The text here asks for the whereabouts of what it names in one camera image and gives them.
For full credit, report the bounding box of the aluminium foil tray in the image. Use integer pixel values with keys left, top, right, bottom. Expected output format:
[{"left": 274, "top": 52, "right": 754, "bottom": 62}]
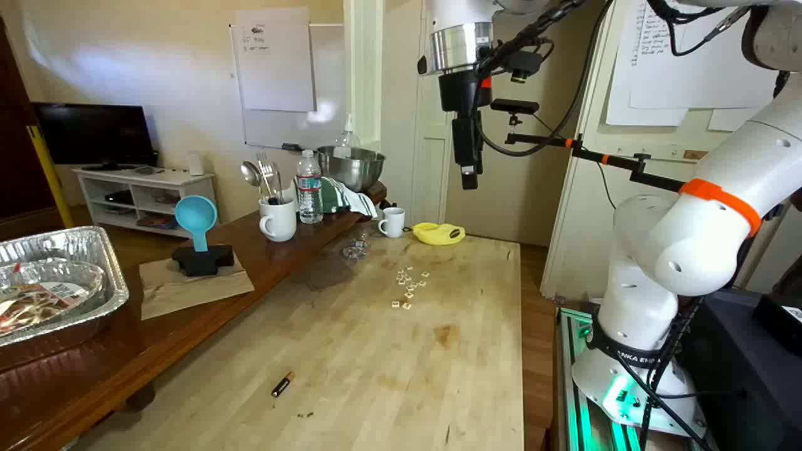
[{"left": 0, "top": 224, "right": 134, "bottom": 349}]

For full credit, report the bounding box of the brown paper sheet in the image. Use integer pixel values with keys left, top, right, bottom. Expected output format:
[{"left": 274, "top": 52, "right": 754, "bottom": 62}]
[{"left": 136, "top": 250, "right": 258, "bottom": 324}]

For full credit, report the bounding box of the black block stand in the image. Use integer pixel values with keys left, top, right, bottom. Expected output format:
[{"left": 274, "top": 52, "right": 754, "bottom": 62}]
[{"left": 171, "top": 244, "right": 236, "bottom": 278}]

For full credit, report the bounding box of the stainless steel bowl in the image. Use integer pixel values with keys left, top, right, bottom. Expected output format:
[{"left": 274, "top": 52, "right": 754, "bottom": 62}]
[{"left": 314, "top": 146, "right": 389, "bottom": 192}]

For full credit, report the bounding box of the aluminium robot stand frame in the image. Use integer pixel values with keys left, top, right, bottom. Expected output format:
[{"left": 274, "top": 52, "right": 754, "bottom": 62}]
[{"left": 553, "top": 304, "right": 711, "bottom": 451}]

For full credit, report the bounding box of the white refrigerator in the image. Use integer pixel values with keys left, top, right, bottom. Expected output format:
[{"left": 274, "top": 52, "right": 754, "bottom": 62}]
[{"left": 537, "top": 83, "right": 802, "bottom": 305}]

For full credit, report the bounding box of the empty white mug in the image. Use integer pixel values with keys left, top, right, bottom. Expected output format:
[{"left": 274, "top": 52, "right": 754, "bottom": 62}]
[{"left": 377, "top": 205, "right": 409, "bottom": 241}]

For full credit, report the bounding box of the white door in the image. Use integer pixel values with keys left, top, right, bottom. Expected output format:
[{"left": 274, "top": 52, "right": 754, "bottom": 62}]
[{"left": 340, "top": 0, "right": 466, "bottom": 224}]

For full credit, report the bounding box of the white television stand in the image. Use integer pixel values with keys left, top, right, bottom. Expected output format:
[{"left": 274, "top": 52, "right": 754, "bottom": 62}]
[{"left": 72, "top": 166, "right": 220, "bottom": 241}]

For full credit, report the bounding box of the white paper sheet with writing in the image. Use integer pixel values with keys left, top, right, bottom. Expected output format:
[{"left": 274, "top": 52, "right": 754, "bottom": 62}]
[{"left": 605, "top": 0, "right": 783, "bottom": 132}]

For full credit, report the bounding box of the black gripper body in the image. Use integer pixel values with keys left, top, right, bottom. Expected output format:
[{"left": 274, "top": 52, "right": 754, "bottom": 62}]
[{"left": 438, "top": 73, "right": 495, "bottom": 146}]

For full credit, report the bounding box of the metal spoon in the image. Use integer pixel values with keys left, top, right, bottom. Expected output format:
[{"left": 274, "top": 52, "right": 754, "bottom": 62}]
[{"left": 238, "top": 157, "right": 284, "bottom": 202}]

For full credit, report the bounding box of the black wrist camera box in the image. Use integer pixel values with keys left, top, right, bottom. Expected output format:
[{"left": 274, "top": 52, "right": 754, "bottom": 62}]
[{"left": 490, "top": 97, "right": 541, "bottom": 119}]

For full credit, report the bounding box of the black base cable bundle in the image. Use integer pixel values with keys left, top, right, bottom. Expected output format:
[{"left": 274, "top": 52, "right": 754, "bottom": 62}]
[{"left": 587, "top": 298, "right": 711, "bottom": 451}]

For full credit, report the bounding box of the white paper poster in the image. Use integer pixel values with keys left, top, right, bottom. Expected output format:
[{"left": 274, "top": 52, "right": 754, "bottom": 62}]
[{"left": 231, "top": 7, "right": 315, "bottom": 114}]

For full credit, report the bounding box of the black equipment box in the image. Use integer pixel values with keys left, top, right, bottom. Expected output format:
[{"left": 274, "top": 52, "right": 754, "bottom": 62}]
[{"left": 680, "top": 285, "right": 802, "bottom": 451}]

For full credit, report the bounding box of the yellow banana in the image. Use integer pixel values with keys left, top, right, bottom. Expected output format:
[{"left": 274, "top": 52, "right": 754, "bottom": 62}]
[{"left": 411, "top": 221, "right": 468, "bottom": 249}]

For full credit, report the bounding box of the clear water bottle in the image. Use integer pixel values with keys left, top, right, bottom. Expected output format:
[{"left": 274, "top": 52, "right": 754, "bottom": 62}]
[{"left": 293, "top": 147, "right": 327, "bottom": 226}]

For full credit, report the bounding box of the shiny crumpled wrapper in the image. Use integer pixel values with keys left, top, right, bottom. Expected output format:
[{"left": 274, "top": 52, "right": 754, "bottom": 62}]
[{"left": 0, "top": 278, "right": 96, "bottom": 335}]

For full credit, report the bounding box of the black marker pen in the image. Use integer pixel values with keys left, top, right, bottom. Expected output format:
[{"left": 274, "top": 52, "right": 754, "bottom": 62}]
[{"left": 269, "top": 372, "right": 295, "bottom": 402}]

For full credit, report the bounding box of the dark wooden table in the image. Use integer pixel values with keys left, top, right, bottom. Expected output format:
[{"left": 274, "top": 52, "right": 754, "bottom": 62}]
[{"left": 0, "top": 179, "right": 392, "bottom": 451}]

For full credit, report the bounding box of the black flat television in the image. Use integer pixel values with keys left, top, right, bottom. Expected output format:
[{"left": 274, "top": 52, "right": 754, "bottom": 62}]
[{"left": 31, "top": 100, "right": 160, "bottom": 170}]

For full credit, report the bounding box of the yellow spirit level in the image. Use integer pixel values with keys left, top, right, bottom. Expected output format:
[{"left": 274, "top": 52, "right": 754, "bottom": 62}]
[{"left": 23, "top": 122, "right": 76, "bottom": 230}]

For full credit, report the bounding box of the orange velcro strap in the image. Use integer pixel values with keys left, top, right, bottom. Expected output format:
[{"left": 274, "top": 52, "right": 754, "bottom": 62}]
[{"left": 680, "top": 176, "right": 765, "bottom": 239}]

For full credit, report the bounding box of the black articulated mount rod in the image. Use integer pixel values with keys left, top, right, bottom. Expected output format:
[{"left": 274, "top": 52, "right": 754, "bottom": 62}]
[{"left": 503, "top": 130, "right": 689, "bottom": 192}]

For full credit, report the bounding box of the white mug with utensils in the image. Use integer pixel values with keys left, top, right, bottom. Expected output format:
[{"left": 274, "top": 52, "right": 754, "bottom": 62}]
[{"left": 256, "top": 196, "right": 302, "bottom": 246}]

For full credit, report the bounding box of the white wall board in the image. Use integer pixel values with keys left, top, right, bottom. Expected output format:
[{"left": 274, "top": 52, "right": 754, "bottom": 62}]
[{"left": 241, "top": 22, "right": 349, "bottom": 152}]

